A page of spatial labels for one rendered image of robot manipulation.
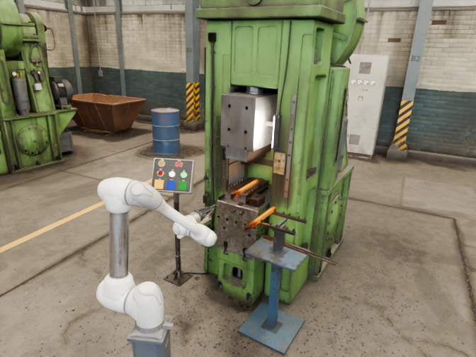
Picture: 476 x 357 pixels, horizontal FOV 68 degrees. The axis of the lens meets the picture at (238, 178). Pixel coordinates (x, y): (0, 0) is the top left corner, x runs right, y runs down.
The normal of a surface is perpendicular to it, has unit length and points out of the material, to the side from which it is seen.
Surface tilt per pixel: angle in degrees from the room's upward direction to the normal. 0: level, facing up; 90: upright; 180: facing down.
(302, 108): 90
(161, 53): 89
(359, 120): 90
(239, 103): 90
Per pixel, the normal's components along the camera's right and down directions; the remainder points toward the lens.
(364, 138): -0.43, 0.29
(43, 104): 0.83, 0.03
